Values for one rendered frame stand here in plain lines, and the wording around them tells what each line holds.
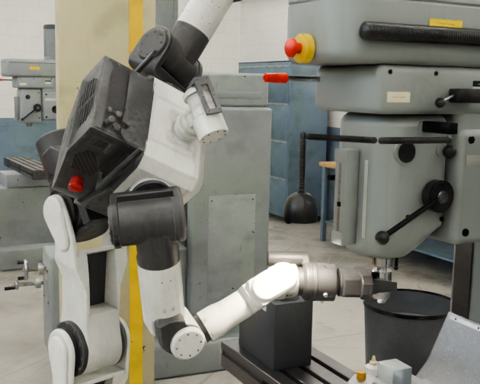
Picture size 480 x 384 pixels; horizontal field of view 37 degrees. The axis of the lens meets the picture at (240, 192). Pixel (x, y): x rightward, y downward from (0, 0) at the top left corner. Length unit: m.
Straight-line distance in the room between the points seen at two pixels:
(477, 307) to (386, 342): 1.65
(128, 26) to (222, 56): 8.28
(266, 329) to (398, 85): 0.83
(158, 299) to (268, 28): 9.40
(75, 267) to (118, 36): 1.56
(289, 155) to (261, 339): 6.92
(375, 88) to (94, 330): 0.91
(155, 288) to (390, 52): 0.67
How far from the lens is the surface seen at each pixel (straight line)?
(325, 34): 1.48
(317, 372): 2.04
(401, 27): 1.47
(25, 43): 10.50
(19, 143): 10.49
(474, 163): 1.68
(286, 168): 8.94
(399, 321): 3.59
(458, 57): 1.61
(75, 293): 1.88
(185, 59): 1.72
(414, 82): 1.55
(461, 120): 1.66
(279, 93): 9.08
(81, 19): 3.13
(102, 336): 1.90
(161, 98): 1.61
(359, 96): 1.54
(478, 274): 2.02
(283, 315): 1.99
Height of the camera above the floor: 1.68
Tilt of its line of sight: 8 degrees down
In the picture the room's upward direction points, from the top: 1 degrees clockwise
